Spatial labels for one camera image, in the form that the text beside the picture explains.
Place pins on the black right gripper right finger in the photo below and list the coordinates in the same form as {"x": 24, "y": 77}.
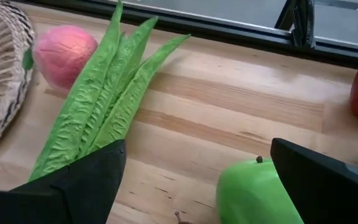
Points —
{"x": 328, "y": 193}

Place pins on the black aluminium table frame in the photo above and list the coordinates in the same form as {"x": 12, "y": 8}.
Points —
{"x": 216, "y": 29}

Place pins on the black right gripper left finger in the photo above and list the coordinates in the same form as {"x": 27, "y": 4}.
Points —
{"x": 73, "y": 196}

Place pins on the green apple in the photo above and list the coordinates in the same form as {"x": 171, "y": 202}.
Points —
{"x": 250, "y": 196}

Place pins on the green romaine lettuce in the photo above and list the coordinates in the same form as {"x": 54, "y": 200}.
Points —
{"x": 104, "y": 99}

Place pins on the pink peach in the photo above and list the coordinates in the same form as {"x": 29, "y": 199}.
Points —
{"x": 62, "y": 57}

